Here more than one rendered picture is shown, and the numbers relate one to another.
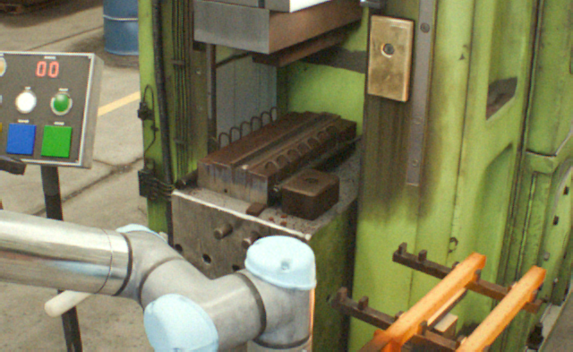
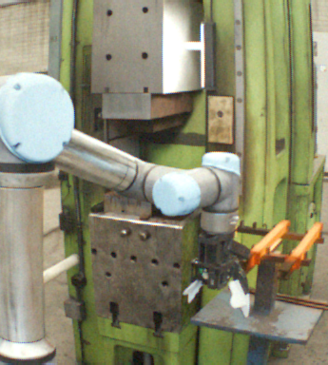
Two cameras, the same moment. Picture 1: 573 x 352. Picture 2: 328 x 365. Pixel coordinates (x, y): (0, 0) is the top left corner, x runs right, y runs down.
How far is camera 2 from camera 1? 0.43 m
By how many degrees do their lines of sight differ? 13
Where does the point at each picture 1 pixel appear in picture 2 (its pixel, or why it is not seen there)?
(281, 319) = (227, 190)
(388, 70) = (220, 125)
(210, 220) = (116, 228)
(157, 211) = (70, 240)
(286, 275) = (229, 163)
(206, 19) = (110, 104)
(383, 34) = (216, 105)
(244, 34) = (135, 109)
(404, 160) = not seen: hidden behind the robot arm
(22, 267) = (86, 157)
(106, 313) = not seen: hidden behind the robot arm
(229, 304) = (202, 177)
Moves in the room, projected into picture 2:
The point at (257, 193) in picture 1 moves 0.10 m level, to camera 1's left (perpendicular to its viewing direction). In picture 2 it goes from (144, 208) to (117, 209)
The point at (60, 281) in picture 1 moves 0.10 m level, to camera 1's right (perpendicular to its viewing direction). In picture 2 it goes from (103, 171) to (158, 169)
